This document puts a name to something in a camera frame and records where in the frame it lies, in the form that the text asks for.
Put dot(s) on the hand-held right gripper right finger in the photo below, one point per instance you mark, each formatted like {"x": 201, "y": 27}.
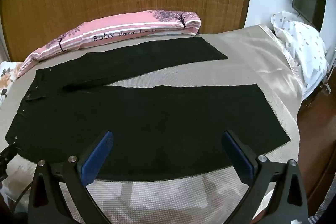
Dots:
{"x": 237, "y": 155}

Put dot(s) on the pink striped tree-print pillow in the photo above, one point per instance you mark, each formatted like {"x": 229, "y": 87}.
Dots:
{"x": 118, "y": 27}

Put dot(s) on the floral print pillow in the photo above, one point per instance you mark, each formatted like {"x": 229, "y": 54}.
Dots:
{"x": 8, "y": 77}

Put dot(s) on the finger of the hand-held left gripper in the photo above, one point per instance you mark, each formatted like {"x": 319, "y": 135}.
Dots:
{"x": 5, "y": 158}

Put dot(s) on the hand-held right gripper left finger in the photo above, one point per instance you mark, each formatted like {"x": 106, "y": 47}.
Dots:
{"x": 95, "y": 155}

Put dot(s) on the black pants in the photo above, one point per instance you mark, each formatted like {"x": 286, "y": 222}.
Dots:
{"x": 157, "y": 121}

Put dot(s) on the white patterned pillow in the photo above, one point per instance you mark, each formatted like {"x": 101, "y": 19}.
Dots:
{"x": 302, "y": 43}

